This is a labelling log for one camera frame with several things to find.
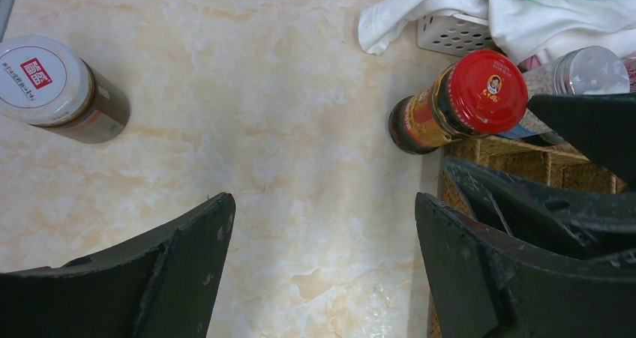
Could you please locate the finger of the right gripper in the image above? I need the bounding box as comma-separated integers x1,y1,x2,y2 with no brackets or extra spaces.
443,157,635,260

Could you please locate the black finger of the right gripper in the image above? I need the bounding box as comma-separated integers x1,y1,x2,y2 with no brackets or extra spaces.
527,93,635,187

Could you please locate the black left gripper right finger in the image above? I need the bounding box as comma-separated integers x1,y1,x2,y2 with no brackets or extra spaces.
415,193,635,337

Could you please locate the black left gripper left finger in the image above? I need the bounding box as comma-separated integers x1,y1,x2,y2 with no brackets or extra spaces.
1,193,236,337

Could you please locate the red lid chili sauce jar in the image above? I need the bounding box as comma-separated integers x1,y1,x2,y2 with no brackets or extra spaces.
388,49,528,154

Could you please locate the silver lid spice jar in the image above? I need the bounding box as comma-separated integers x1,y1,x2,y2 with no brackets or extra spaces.
498,46,630,146

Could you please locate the woven bamboo divided tray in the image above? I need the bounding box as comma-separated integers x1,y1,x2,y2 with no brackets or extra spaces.
430,138,635,337

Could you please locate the pink cloth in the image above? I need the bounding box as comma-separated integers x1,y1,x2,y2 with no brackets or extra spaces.
519,52,635,93

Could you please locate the white cloth pile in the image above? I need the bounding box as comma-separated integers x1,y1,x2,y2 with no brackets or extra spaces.
358,0,635,63

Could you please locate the white plastic laundry basket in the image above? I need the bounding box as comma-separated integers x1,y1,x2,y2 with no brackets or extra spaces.
417,13,496,57

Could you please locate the white lid brown sauce jar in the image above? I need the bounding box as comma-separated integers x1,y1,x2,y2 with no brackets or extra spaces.
1,35,131,144

